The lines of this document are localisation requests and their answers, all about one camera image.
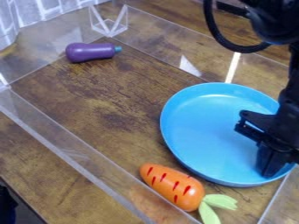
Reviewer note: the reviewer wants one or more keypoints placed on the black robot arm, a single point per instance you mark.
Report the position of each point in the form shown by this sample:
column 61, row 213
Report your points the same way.
column 275, row 22

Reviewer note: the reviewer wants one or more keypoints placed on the orange toy carrot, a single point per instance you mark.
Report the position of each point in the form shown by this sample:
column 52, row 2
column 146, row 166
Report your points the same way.
column 184, row 192

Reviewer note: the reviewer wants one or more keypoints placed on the purple toy eggplant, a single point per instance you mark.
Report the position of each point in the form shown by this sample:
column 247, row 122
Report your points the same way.
column 80, row 52

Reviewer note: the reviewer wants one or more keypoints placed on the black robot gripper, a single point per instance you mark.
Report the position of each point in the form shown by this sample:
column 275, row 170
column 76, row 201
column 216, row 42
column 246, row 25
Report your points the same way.
column 275, row 132

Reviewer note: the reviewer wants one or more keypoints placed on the white grid curtain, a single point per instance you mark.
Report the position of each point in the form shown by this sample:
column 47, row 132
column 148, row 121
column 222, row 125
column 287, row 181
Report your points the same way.
column 19, row 13

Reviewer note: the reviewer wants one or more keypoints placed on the clear acrylic enclosure wall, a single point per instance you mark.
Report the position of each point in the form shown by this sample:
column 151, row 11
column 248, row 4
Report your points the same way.
column 80, row 122

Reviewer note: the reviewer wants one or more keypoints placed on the black bar on background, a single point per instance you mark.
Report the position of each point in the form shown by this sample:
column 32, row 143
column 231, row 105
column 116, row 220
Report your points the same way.
column 231, row 9

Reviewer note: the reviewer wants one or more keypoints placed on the blue round plastic tray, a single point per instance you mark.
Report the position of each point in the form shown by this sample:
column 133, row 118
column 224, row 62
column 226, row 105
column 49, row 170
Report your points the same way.
column 196, row 124

